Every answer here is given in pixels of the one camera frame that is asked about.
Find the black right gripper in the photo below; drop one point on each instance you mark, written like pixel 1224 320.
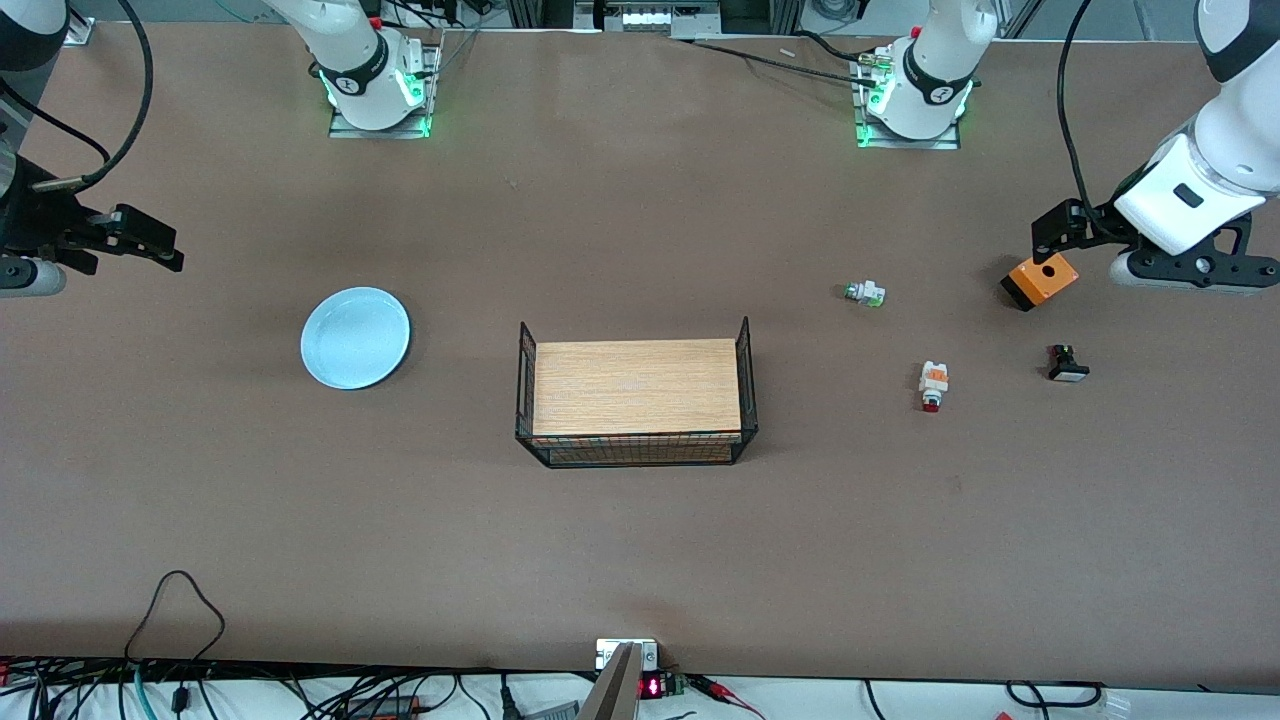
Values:
pixel 35 217

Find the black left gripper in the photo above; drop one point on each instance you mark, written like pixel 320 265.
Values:
pixel 1092 221

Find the red push button switch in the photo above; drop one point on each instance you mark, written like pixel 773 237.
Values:
pixel 933 380

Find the light blue round plate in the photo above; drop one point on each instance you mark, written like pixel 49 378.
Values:
pixel 355 338

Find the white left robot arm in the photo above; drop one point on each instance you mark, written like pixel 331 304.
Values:
pixel 935 60

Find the black square push button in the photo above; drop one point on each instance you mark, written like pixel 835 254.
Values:
pixel 1067 368

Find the black power adapter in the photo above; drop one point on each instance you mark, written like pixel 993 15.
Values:
pixel 385 707

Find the red alligator clip lead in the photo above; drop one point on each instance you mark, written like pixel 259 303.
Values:
pixel 725 692

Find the small white box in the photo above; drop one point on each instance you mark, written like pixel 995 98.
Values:
pixel 610 652

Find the red digit display module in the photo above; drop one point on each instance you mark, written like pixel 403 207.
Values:
pixel 652 686

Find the grey metal bar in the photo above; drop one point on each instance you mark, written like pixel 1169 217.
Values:
pixel 615 690

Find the orange button enclosure box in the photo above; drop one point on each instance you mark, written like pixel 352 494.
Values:
pixel 1045 280

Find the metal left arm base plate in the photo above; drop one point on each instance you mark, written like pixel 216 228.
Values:
pixel 945 144

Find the green push button switch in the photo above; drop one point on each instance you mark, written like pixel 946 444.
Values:
pixel 866 293

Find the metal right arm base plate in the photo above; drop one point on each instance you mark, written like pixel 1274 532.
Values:
pixel 345 131

